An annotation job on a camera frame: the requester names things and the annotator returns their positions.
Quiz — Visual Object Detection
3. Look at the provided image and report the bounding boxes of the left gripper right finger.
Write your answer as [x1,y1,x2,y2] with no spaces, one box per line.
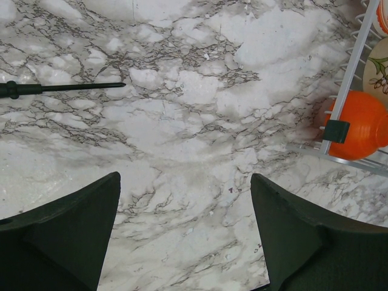
[250,174,387,290]

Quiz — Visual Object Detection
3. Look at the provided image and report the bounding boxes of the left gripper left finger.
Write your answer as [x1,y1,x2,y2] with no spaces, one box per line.
[1,172,121,290]

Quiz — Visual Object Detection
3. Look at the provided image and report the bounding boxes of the red orange glossy bowl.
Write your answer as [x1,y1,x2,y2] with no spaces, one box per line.
[329,90,387,161]

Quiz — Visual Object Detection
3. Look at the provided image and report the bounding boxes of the white orange striped bowl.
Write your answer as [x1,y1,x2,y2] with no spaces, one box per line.
[363,38,387,107]

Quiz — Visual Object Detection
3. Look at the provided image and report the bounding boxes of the orange floral pattern bowl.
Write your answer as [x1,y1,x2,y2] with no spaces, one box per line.
[373,0,387,36]

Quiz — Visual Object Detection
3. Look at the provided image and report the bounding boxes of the orange handled screwdriver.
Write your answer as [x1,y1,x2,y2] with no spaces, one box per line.
[1,81,126,99]

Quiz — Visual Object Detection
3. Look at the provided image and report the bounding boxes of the white wire dish rack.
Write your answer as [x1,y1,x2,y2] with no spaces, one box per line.
[287,1,387,176]

